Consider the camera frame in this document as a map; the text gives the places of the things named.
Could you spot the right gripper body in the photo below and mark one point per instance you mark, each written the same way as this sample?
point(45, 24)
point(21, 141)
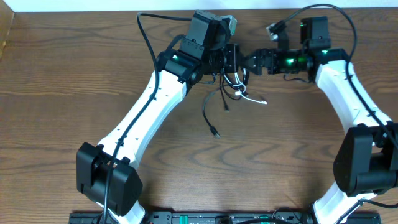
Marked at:
point(284, 61)

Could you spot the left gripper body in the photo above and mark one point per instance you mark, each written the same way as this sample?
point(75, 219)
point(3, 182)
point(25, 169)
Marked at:
point(219, 60)

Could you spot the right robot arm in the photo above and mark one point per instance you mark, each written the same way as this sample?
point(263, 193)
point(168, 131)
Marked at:
point(366, 163)

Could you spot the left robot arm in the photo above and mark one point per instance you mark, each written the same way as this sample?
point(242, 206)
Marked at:
point(106, 173)

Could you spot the cardboard panel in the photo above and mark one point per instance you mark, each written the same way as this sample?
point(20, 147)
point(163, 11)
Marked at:
point(6, 19)

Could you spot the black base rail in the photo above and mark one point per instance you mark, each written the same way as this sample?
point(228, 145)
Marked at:
point(212, 218)

